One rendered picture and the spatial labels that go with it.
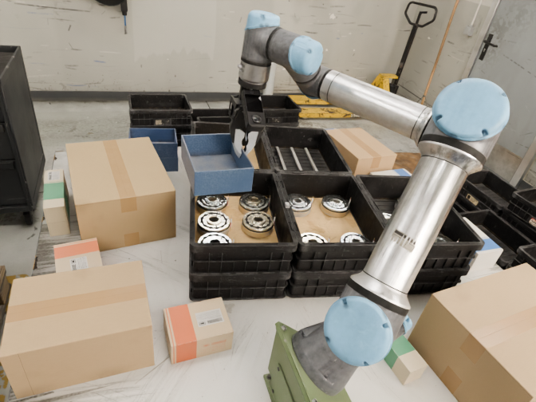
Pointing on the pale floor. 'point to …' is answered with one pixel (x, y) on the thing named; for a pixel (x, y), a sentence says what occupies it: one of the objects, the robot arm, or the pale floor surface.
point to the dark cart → (18, 138)
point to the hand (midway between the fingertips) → (242, 155)
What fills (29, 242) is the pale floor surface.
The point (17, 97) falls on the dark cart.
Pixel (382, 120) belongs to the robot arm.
